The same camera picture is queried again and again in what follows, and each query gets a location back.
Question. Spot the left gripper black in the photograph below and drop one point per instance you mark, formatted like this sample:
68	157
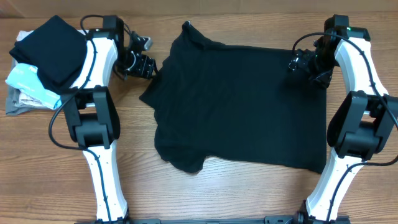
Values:
144	68

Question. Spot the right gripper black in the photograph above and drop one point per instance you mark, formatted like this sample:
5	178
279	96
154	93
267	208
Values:
299	60

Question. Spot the black polo shirt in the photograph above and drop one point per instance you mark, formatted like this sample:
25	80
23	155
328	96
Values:
235	102

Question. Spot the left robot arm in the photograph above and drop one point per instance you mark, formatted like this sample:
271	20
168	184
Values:
92	120

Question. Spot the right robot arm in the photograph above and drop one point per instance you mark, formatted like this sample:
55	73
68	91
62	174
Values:
362	124

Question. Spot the folded black garment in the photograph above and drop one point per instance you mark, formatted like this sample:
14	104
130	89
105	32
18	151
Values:
57	49

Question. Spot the folded light blue garment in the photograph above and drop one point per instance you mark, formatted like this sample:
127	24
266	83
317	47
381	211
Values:
23	77

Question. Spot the folded grey garment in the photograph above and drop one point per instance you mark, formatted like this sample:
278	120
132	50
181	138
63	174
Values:
12	105

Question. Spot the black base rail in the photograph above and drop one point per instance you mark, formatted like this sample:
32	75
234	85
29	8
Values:
211	221

